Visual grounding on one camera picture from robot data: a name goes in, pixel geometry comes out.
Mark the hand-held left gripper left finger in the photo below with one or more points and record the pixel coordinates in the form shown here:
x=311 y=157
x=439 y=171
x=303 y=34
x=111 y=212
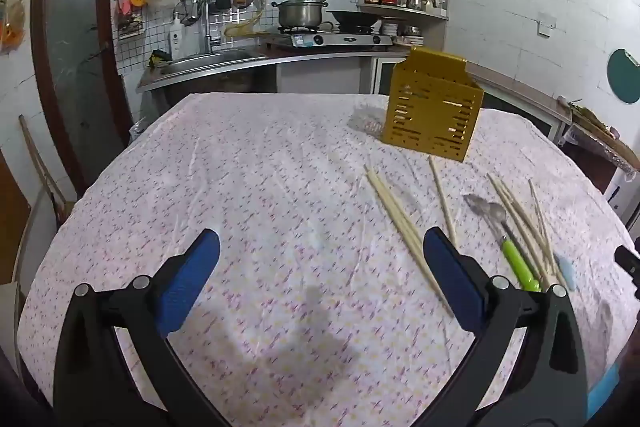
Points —
x=192 y=272

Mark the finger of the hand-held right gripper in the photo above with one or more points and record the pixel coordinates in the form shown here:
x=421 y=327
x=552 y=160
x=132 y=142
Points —
x=629 y=264

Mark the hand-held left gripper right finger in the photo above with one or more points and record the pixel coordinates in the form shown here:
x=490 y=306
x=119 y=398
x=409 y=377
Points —
x=452 y=277

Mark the light blue plastic utensil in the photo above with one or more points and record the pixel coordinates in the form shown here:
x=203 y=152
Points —
x=564 y=269

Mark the wooden chopstick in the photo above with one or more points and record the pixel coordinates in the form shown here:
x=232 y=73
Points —
x=397 y=221
x=406 y=218
x=539 y=217
x=523 y=221
x=442 y=202
x=510 y=212

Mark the metal spoon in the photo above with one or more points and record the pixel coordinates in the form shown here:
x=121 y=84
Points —
x=496 y=213

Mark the yellow perforated utensil holder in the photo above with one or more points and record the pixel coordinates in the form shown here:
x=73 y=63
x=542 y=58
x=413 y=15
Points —
x=430 y=117

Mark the floral tablecloth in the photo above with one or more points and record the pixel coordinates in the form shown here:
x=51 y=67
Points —
x=250 y=187

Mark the cluttered side table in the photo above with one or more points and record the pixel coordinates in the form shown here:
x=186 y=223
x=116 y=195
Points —
x=600 y=129

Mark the wooden stick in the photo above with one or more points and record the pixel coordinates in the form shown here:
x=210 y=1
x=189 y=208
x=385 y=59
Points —
x=42 y=164

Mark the green round board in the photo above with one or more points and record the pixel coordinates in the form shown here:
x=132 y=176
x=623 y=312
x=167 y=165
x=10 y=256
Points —
x=625 y=74

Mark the steel sink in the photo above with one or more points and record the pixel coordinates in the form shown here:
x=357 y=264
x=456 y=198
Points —
x=210 y=61

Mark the white soap bottle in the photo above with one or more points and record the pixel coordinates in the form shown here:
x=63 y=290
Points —
x=176 y=39

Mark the kitchen counter cabinet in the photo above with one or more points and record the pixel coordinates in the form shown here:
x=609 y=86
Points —
x=320 y=74

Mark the brown door with glass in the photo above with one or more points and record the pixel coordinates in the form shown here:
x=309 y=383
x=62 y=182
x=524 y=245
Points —
x=75 y=57

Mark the sink faucet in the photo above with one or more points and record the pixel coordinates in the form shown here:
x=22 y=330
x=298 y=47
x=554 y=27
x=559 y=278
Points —
x=209 y=22

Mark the stack of white plates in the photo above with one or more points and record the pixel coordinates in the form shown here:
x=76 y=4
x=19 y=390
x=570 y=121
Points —
x=390 y=28

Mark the steel gas stove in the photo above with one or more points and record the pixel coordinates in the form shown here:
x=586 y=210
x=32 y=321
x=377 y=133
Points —
x=325 y=41

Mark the white corner shelf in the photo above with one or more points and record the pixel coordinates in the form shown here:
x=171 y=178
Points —
x=400 y=9

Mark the black wok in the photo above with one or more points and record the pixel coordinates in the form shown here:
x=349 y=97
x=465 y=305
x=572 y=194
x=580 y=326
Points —
x=352 y=18

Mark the steel cooking pot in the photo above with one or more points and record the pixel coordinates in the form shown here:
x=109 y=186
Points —
x=299 y=14

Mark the orange hanging bag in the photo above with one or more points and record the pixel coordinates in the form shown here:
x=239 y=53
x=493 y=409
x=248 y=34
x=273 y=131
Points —
x=12 y=24

